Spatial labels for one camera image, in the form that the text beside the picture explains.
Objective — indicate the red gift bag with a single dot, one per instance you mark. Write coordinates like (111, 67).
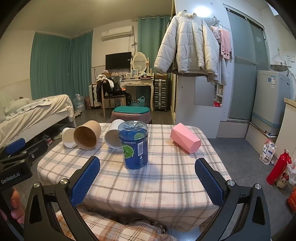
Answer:
(87, 103)

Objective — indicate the white sneaker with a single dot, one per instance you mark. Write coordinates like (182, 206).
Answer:
(47, 139)
(57, 135)

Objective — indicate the white perforated cloth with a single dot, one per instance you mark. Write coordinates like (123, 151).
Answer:
(34, 104)

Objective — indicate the white printed package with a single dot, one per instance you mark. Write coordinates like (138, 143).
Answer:
(268, 151)

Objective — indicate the orange packet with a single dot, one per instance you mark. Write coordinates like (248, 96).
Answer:
(292, 199)

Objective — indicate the clear cup with blue label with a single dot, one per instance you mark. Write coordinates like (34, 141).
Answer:
(135, 148)

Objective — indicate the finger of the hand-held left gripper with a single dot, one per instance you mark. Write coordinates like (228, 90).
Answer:
(15, 146)
(37, 149)

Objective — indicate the white air conditioner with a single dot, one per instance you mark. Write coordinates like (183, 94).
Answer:
(118, 32)

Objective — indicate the frosted glass sliding door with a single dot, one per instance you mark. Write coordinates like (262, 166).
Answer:
(242, 69)

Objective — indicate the cartoon printed bag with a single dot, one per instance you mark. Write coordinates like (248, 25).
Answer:
(288, 176)

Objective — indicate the blue basket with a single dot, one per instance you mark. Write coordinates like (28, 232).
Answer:
(138, 102)

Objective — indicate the red bottle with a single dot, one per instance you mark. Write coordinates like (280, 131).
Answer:
(277, 166)

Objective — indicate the black television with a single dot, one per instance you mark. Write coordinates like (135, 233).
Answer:
(118, 60)

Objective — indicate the wooden chair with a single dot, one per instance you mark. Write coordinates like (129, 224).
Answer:
(113, 98)

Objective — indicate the clear water jug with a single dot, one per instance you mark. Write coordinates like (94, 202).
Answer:
(79, 103)

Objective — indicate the person's left hand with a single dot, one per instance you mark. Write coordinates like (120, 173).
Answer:
(16, 199)

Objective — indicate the silver black suitcase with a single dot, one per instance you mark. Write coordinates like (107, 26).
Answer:
(161, 95)

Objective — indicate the pink towel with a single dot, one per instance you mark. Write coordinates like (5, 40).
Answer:
(226, 45)

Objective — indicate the bed with beige blanket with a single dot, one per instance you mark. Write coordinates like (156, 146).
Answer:
(39, 118)

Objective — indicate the white dressing table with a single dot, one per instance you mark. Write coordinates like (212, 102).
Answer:
(136, 83)

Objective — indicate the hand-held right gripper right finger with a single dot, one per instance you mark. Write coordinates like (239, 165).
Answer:
(209, 180)

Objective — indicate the white suitcase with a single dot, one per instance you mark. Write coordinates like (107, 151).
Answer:
(93, 96)

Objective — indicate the tall green curtain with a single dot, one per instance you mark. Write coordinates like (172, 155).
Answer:
(152, 34)

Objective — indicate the white photo frame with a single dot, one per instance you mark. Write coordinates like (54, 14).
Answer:
(135, 72)

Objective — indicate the small white cup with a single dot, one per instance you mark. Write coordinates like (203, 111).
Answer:
(68, 138)

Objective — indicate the brown paper cup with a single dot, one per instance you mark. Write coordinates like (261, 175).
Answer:
(86, 138)

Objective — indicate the plaid tablecloth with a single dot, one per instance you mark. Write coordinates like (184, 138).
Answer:
(161, 185)

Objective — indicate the pink faceted cup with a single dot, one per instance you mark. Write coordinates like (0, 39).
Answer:
(185, 139)

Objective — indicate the pink stool with green cushion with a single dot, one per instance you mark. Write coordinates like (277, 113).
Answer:
(131, 115)

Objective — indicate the oval white mirror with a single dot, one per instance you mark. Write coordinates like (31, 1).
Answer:
(140, 61)

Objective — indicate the narrow green curtain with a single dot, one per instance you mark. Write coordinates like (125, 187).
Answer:
(81, 64)

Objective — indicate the white puffer jacket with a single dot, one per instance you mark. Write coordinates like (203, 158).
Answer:
(187, 44)

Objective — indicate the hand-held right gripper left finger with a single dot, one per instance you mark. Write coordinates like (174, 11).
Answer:
(84, 180)

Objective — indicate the white washing machine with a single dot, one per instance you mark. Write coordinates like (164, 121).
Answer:
(269, 99)

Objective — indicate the wide green curtain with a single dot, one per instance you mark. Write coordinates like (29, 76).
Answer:
(49, 67)

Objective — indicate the tall white paper cup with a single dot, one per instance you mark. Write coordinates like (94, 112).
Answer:
(113, 136)

